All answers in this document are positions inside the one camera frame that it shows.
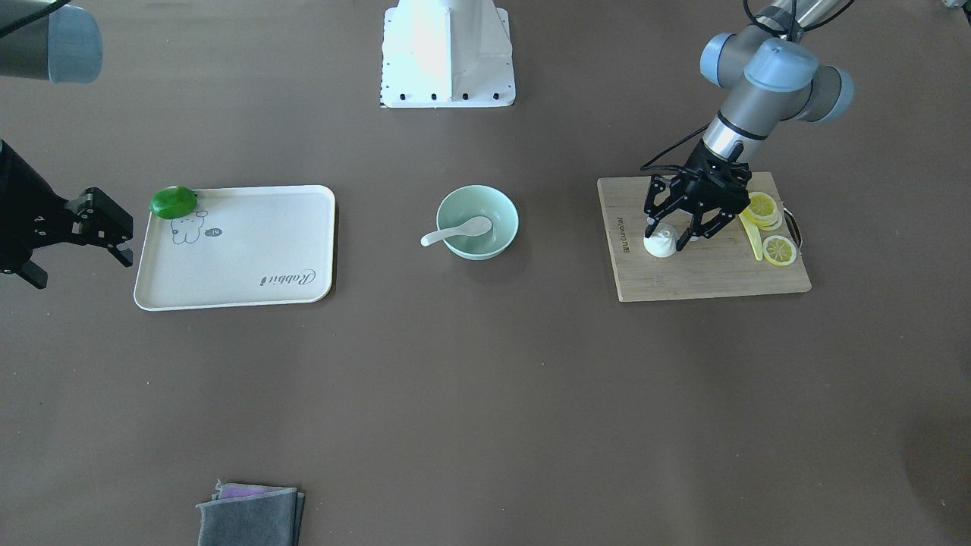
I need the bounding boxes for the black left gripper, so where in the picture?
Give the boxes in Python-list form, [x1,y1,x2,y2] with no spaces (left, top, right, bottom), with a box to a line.
[644,144,752,252]

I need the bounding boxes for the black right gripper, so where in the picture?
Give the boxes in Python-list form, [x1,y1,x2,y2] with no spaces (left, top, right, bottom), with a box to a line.
[1,141,134,289]

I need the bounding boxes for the white ceramic spoon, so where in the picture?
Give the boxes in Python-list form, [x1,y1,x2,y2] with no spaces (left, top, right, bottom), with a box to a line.
[420,215,492,246]

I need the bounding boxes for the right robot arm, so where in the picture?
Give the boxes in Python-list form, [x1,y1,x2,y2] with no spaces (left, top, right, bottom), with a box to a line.
[1,1,134,289]

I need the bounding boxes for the mint green bowl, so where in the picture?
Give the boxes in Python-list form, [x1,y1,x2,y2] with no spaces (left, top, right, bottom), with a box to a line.
[436,185,520,261]

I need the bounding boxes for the bamboo cutting board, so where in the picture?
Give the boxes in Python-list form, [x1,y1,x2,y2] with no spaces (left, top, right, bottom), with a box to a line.
[597,177,812,302]

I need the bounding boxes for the upper lemon slice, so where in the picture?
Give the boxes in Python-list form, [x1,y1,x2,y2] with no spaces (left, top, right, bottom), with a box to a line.
[743,191,781,231]

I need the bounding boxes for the lemon slice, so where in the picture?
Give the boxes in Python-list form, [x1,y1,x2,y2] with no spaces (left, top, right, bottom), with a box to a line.
[762,235,799,267]
[743,191,781,231]

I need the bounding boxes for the lower lemon slice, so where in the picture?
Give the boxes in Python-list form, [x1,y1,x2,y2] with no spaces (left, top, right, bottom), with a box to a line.
[762,235,799,267]

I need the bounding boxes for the green lime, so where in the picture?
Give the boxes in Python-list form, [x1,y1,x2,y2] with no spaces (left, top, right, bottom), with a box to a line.
[149,184,198,220]

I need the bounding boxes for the cream rabbit tray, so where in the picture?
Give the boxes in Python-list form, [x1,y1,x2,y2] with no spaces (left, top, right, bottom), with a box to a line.
[133,184,337,312]

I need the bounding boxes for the grey folded cloth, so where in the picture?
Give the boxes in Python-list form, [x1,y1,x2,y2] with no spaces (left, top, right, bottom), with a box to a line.
[196,480,305,545]

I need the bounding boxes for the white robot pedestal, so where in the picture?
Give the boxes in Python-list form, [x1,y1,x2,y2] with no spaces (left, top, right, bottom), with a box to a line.
[379,1,517,108]

